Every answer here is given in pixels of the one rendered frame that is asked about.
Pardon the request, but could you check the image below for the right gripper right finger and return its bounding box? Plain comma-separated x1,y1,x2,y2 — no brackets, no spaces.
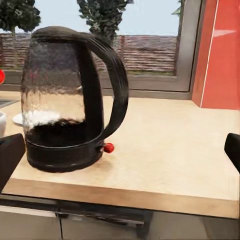
223,133,240,173

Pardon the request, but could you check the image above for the saucer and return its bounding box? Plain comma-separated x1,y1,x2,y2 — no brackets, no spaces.
12,114,23,124

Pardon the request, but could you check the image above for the electric kettle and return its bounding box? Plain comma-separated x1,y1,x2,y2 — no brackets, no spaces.
20,26,130,173

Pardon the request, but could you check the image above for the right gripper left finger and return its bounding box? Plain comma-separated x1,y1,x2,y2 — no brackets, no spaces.
0,133,26,193

